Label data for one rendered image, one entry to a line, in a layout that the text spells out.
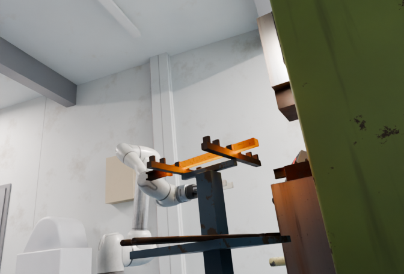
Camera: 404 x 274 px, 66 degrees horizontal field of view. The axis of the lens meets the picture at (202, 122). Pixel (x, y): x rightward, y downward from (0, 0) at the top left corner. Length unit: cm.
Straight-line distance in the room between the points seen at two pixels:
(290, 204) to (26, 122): 588
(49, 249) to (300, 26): 401
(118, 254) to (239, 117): 286
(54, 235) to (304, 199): 369
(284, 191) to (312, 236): 18
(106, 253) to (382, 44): 171
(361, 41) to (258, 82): 355
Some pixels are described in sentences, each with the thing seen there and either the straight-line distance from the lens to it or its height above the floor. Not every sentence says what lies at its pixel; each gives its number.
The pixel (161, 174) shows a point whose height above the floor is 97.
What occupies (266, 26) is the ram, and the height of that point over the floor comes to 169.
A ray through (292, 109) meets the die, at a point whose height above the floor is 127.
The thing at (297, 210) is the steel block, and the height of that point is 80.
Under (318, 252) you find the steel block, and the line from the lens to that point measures 121.
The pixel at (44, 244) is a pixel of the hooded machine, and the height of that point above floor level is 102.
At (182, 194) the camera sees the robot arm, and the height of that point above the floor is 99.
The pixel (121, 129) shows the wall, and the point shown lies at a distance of 517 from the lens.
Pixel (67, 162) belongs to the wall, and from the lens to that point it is 566.
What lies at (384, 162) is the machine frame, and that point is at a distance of 94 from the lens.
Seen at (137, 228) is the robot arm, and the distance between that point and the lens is 216.
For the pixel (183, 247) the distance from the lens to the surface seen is 81.
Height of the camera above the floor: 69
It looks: 23 degrees up
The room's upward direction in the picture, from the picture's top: 6 degrees counter-clockwise
